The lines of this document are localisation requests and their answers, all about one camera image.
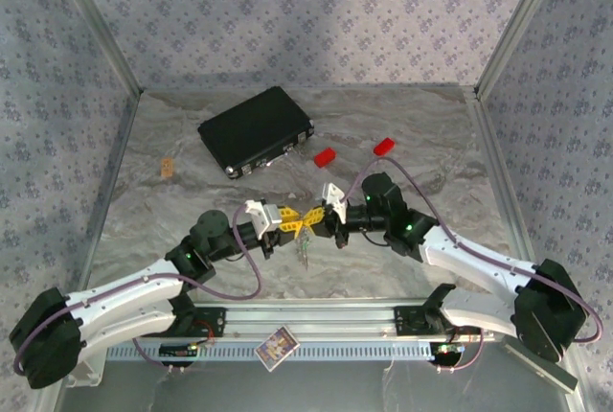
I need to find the clear plastic bag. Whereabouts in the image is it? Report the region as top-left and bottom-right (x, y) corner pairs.
(293, 231), (313, 273)

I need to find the red toy brick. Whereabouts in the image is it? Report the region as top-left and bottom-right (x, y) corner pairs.
(313, 147), (338, 169)
(373, 137), (397, 159)

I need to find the black case with metal latches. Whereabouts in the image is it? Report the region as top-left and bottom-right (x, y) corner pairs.
(197, 86), (316, 179)

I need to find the small black circuit board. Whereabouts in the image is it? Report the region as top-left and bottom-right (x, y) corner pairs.
(160, 342), (198, 360)
(429, 342), (466, 360)

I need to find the purple playing card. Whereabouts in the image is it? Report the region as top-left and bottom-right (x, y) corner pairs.
(254, 326), (301, 374)

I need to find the grey metal bar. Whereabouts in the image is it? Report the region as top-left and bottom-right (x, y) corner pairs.
(497, 339), (579, 393)

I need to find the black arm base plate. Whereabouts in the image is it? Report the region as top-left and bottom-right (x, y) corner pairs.
(393, 305), (451, 336)
(189, 305), (227, 339)

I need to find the aluminium mounting rail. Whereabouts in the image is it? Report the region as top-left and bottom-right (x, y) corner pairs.
(56, 300), (523, 342)

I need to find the aluminium frame base bar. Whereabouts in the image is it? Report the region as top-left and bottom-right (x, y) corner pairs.
(460, 88), (548, 279)
(71, 90), (146, 306)

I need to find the slotted grey cable duct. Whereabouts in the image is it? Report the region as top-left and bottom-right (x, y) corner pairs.
(105, 338), (435, 363)

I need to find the aluminium frame post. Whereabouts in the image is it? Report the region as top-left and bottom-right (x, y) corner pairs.
(473, 0), (569, 102)
(47, 0), (145, 97)

